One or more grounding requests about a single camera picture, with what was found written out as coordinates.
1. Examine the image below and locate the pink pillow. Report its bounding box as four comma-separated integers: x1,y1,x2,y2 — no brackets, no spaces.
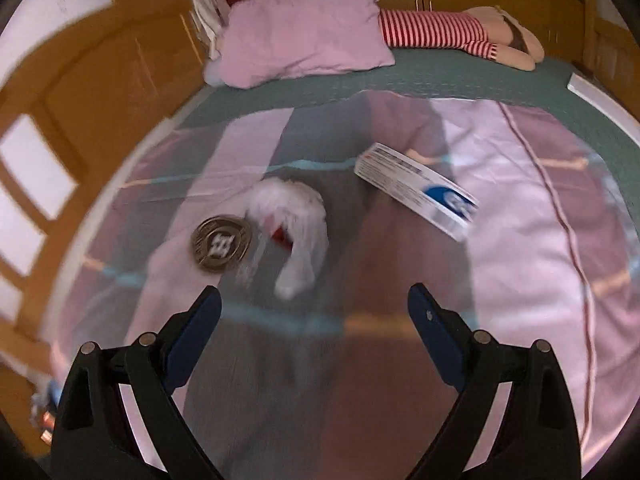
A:
204,0,396,90

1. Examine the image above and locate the red striped plush doll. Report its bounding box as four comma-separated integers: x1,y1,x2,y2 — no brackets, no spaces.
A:
377,6,546,71

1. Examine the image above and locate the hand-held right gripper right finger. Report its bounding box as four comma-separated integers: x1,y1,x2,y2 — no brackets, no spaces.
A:
405,282,582,480

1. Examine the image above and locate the white and blue carton box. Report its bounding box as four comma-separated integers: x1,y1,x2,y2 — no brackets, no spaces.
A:
354,142,479,242

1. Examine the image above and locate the green mattress mat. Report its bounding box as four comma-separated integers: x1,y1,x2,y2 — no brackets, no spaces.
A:
172,47,640,171

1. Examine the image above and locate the white plastic bag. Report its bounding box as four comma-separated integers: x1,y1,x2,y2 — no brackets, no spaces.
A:
245,180,329,301

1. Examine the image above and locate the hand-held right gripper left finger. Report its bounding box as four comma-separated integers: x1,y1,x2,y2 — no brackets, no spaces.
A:
50,285,223,480

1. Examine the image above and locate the pink grey plaid blanket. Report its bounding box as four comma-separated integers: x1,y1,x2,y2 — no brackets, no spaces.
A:
42,91,640,480

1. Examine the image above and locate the wooden bunk bed frame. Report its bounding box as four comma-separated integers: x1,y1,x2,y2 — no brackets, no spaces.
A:
0,0,640,441

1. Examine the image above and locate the pale blue cushion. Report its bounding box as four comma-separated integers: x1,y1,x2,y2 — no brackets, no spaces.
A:
203,59,228,87

